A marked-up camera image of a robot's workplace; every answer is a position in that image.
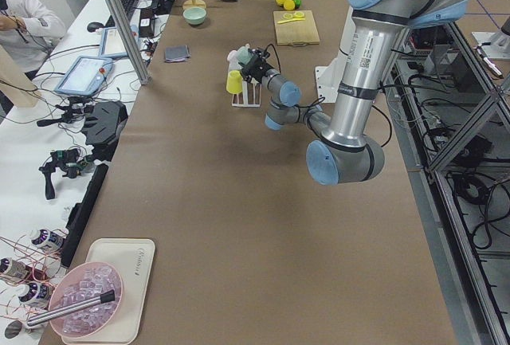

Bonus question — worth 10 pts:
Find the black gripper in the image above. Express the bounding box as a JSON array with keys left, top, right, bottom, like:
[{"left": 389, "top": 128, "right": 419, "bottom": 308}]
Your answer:
[{"left": 241, "top": 48, "right": 277, "bottom": 83}]

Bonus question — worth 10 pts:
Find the green plastic cup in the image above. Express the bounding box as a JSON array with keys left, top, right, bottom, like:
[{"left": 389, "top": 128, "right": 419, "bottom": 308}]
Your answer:
[{"left": 237, "top": 46, "right": 253, "bottom": 65}]

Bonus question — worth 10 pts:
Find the pink plastic cup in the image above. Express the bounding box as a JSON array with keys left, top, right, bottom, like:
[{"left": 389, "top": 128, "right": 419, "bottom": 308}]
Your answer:
[{"left": 227, "top": 50, "right": 239, "bottom": 64}]

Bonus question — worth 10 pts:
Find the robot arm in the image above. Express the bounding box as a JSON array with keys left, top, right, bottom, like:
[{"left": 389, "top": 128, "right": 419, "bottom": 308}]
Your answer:
[{"left": 237, "top": 0, "right": 468, "bottom": 185}]

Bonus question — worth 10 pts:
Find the yellow plastic cup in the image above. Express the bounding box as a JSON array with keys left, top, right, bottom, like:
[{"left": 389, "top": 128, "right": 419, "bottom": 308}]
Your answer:
[{"left": 226, "top": 69, "right": 243, "bottom": 95}]

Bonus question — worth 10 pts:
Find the mint green bowl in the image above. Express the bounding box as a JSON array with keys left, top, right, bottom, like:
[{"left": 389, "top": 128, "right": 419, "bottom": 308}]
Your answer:
[{"left": 182, "top": 6, "right": 207, "bottom": 26}]

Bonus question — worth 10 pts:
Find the yellow plastic knife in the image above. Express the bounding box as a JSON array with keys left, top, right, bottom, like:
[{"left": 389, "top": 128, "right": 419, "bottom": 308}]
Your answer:
[{"left": 277, "top": 18, "right": 305, "bottom": 25}]

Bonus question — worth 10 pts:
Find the wooden cutting board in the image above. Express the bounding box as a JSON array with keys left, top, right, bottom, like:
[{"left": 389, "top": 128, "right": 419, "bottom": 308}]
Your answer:
[{"left": 273, "top": 10, "right": 320, "bottom": 46}]

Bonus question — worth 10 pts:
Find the grey folded cloth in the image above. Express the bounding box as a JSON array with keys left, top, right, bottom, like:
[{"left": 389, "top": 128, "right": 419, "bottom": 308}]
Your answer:
[{"left": 164, "top": 45, "right": 190, "bottom": 62}]

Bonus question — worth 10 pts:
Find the black keyboard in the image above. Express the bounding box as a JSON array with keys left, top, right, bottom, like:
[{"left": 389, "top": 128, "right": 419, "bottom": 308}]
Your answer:
[{"left": 120, "top": 0, "right": 139, "bottom": 21}]

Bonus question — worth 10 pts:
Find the teach pendant tablet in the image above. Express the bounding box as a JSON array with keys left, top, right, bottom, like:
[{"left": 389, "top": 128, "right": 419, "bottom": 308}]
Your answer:
[
  {"left": 54, "top": 56, "right": 113, "bottom": 96},
  {"left": 99, "top": 27, "right": 128, "bottom": 58}
]

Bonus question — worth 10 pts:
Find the person in white shirt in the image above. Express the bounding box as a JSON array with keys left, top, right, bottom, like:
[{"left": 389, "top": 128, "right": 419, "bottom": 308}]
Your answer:
[{"left": 1, "top": 0, "right": 67, "bottom": 75}]

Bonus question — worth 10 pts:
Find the beige plastic tray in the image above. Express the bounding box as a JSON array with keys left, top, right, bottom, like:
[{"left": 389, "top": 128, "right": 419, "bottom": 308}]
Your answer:
[{"left": 62, "top": 238, "right": 155, "bottom": 344}]

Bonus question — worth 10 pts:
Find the purple capped bottle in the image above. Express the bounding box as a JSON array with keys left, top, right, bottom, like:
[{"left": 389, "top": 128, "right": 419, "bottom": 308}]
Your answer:
[
  {"left": 16, "top": 281, "right": 54, "bottom": 309},
  {"left": 1, "top": 257, "right": 31, "bottom": 283},
  {"left": 29, "top": 229, "right": 65, "bottom": 253}
]

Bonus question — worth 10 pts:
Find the pink bowl with ice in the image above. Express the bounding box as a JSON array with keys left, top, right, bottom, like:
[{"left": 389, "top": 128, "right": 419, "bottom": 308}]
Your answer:
[{"left": 49, "top": 261, "right": 123, "bottom": 338}]

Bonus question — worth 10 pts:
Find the white wire cup rack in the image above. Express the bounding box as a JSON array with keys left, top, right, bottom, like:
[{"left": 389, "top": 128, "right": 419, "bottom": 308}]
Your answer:
[{"left": 227, "top": 62, "right": 261, "bottom": 108}]

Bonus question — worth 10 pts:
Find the aluminium frame post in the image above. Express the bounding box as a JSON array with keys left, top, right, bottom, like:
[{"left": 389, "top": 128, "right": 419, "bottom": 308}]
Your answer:
[{"left": 105, "top": 0, "right": 150, "bottom": 85}]

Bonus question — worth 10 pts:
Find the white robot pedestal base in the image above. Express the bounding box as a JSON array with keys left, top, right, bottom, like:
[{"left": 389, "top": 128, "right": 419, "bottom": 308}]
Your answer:
[{"left": 315, "top": 6, "right": 355, "bottom": 104}]

